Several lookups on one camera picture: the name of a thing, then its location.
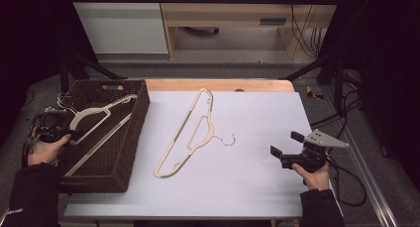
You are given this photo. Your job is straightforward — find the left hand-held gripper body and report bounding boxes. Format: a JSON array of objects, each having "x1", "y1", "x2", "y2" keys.
[{"x1": 34, "y1": 106, "x2": 72, "y2": 144}]

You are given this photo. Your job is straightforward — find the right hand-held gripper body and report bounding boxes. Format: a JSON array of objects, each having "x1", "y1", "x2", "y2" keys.
[{"x1": 279, "y1": 129, "x2": 350, "y2": 174}]

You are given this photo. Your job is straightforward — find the beige clothes hanger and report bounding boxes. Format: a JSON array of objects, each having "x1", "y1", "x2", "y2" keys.
[
  {"x1": 56, "y1": 92, "x2": 139, "y2": 177},
  {"x1": 153, "y1": 87, "x2": 236, "y2": 179}
]

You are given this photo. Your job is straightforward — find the brown woven basket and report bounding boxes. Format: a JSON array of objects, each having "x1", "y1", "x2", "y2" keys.
[{"x1": 52, "y1": 78, "x2": 152, "y2": 194}]

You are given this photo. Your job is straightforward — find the person's left hand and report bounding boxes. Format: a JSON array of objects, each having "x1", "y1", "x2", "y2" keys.
[{"x1": 27, "y1": 127, "x2": 72, "y2": 167}]

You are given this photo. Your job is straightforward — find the person's right hand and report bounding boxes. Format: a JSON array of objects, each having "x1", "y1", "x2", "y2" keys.
[{"x1": 291, "y1": 163, "x2": 332, "y2": 192}]

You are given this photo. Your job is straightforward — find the white table sheet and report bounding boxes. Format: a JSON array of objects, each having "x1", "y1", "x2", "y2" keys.
[{"x1": 63, "y1": 90, "x2": 345, "y2": 220}]

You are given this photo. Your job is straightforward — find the yellow and black tool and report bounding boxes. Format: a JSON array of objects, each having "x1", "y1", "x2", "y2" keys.
[{"x1": 305, "y1": 85, "x2": 325, "y2": 101}]

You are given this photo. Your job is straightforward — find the black metal stand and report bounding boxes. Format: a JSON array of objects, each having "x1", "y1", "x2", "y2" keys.
[
  {"x1": 283, "y1": 52, "x2": 347, "y2": 112},
  {"x1": 58, "y1": 52, "x2": 127, "y2": 97}
]

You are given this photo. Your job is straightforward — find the dark curtain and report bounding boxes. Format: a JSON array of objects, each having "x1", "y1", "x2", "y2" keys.
[
  {"x1": 316, "y1": 0, "x2": 420, "y2": 185},
  {"x1": 0, "y1": 0, "x2": 100, "y2": 149}
]

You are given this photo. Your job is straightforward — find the white cabinet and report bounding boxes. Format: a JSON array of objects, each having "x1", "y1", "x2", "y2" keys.
[{"x1": 67, "y1": 0, "x2": 169, "y2": 56}]

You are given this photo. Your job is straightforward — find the wooden desk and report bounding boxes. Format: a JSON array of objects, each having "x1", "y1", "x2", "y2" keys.
[{"x1": 157, "y1": 0, "x2": 343, "y2": 60}]

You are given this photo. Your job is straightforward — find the black floor cables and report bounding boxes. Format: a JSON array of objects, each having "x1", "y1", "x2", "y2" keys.
[{"x1": 310, "y1": 71, "x2": 365, "y2": 129}]

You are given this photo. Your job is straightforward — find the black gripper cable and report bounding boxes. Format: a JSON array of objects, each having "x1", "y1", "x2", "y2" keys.
[{"x1": 328, "y1": 156, "x2": 368, "y2": 207}]

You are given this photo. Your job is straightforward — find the black hanging cables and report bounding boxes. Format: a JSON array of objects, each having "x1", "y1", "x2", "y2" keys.
[{"x1": 286, "y1": 0, "x2": 326, "y2": 58}]

